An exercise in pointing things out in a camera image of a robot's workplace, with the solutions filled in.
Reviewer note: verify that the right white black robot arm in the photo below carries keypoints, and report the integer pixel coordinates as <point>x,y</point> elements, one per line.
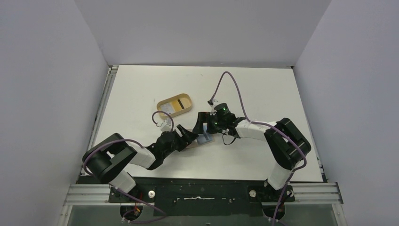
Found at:
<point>287,144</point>

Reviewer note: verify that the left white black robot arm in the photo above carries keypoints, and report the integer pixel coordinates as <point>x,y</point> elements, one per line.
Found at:
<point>107,160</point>

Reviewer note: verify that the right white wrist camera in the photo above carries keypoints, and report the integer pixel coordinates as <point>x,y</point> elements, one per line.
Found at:
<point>213,103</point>

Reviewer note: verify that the beige card holder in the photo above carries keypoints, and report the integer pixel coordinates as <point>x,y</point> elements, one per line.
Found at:
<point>202,139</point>

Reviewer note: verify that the oval beige tray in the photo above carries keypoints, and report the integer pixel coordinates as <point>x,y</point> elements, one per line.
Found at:
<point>186,100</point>

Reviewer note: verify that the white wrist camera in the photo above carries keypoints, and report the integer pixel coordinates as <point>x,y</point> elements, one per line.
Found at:
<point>213,103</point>
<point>166,126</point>

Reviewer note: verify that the silver card in tray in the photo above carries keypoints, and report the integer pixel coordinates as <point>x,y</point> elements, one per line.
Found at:
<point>168,108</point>

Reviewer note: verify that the aluminium frame rail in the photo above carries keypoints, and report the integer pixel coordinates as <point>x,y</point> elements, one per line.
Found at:
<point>103,102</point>

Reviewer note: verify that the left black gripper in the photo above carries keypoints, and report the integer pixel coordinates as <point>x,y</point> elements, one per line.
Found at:
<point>187,139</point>

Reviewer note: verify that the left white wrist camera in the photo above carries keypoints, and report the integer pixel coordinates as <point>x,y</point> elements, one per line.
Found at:
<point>166,126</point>

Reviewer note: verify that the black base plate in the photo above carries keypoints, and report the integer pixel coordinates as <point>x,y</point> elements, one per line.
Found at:
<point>210,197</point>

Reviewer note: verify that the gold card in tray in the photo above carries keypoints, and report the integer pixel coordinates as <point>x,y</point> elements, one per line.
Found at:
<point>177,105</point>

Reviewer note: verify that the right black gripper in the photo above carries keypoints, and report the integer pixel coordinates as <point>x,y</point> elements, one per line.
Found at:
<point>205,122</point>

